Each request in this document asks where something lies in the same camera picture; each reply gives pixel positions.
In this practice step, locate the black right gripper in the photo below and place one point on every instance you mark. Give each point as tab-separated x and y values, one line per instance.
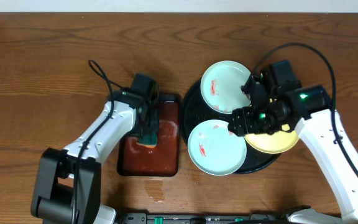
245	124

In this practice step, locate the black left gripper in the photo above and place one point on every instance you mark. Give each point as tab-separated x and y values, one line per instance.
150	123

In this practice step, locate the green yellow sponge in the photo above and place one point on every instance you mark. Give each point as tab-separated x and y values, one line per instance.
148	140

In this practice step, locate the yellow plate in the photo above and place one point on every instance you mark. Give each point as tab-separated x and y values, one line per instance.
276	143

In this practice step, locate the light green plate front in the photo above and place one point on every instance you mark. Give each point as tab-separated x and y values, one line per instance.
214	149

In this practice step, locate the light green plate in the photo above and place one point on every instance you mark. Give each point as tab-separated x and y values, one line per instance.
214	149
221	86

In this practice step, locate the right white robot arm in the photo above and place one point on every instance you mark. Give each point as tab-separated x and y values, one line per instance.
310	112

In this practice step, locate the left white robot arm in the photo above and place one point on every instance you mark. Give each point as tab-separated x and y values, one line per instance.
68	184

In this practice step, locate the dark red rectangular tray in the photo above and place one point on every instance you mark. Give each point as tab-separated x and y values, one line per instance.
161	160

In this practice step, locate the black round tray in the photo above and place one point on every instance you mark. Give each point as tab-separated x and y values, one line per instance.
194	111

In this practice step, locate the light green plate back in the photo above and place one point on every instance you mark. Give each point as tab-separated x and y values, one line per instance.
221	86

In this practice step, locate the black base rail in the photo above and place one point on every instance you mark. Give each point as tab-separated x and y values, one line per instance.
143	218

